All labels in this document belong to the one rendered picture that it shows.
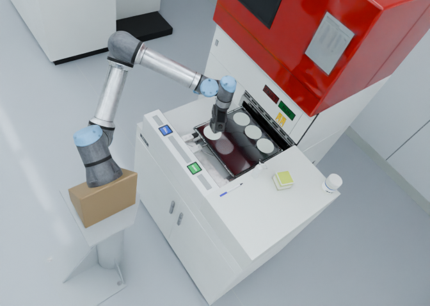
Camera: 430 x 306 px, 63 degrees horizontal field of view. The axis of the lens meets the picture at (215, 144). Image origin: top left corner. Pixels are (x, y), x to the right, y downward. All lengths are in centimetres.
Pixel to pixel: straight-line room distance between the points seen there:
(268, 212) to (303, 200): 21
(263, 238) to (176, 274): 101
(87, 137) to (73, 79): 195
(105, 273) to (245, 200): 116
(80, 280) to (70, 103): 148
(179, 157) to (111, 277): 104
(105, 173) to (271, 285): 156
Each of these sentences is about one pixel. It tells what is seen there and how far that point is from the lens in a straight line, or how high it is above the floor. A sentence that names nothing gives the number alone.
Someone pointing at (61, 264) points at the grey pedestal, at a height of 1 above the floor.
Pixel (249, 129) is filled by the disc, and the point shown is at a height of 90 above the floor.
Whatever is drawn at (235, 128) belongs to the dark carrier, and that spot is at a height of 90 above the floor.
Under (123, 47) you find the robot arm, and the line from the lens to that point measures 145.
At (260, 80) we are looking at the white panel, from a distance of 198.
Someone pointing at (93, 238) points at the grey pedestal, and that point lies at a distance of 167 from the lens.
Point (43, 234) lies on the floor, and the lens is 261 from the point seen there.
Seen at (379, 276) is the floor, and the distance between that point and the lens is 307.
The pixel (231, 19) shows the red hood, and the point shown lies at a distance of 197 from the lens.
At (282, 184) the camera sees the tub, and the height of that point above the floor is 103.
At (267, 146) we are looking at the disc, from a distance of 197.
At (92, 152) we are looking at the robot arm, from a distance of 148.
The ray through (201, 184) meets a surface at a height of 96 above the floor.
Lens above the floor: 237
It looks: 52 degrees down
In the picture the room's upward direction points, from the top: 20 degrees clockwise
